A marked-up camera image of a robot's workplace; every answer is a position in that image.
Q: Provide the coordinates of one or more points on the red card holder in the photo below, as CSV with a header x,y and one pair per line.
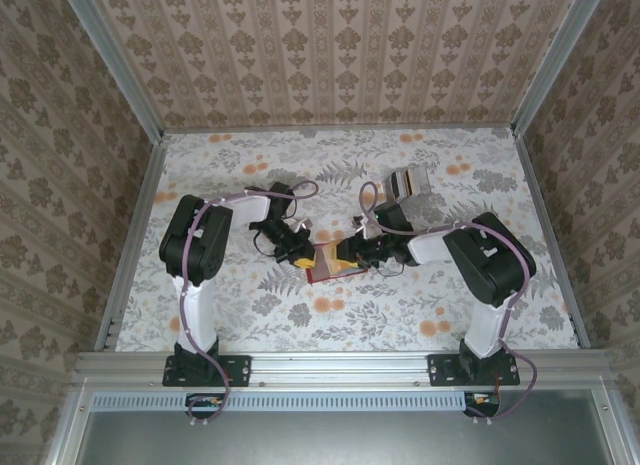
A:
x,y
312,276

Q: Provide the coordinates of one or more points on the clear acrylic card stand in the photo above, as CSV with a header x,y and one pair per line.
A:
x,y
422,182

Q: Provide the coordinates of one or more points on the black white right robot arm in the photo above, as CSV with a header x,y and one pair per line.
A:
x,y
490,265

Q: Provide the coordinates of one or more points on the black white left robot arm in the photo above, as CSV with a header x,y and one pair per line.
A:
x,y
195,240

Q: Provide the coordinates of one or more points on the floral table cover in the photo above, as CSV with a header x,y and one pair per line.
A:
x,y
350,330

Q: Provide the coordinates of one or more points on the grey metal panel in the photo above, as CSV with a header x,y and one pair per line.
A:
x,y
350,440

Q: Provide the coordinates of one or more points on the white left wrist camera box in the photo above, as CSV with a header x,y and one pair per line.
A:
x,y
302,226

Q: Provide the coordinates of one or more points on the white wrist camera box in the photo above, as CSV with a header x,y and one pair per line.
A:
x,y
302,226
365,228

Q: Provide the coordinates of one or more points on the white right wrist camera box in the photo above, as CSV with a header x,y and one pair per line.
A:
x,y
365,228

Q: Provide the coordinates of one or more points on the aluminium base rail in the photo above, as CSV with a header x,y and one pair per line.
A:
x,y
340,370

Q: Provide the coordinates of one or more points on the aluminium wall-side rail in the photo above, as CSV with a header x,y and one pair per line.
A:
x,y
340,130

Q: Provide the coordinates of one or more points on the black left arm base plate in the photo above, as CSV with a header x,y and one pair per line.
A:
x,y
240,370

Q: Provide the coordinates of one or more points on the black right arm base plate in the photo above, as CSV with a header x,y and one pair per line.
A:
x,y
440,370

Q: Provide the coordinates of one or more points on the aluminium side rail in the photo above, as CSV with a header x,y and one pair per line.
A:
x,y
543,210
142,210

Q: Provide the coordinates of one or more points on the aluminium frame post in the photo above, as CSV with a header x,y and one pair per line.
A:
x,y
114,60
556,60

